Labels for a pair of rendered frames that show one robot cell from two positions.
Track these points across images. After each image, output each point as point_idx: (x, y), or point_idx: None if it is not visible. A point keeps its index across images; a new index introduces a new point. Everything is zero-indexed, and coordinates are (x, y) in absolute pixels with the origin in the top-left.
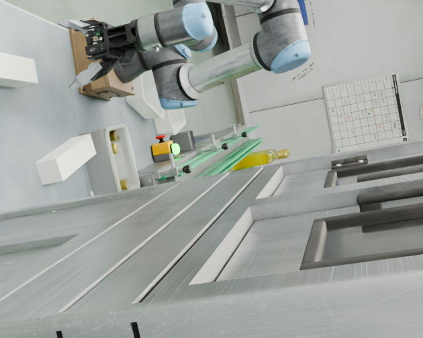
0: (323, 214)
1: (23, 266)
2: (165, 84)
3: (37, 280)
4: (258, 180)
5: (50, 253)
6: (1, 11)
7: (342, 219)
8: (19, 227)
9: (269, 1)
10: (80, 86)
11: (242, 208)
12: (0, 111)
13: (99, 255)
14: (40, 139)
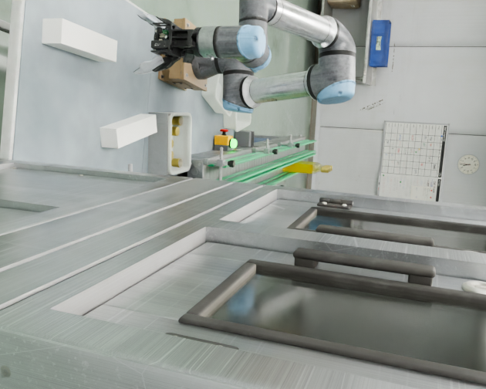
0: (263, 255)
1: None
2: (230, 89)
3: None
4: (243, 199)
5: (12, 221)
6: None
7: (271, 267)
8: (41, 182)
9: (329, 39)
10: (143, 73)
11: (198, 226)
12: (76, 78)
13: (38, 238)
14: (109, 109)
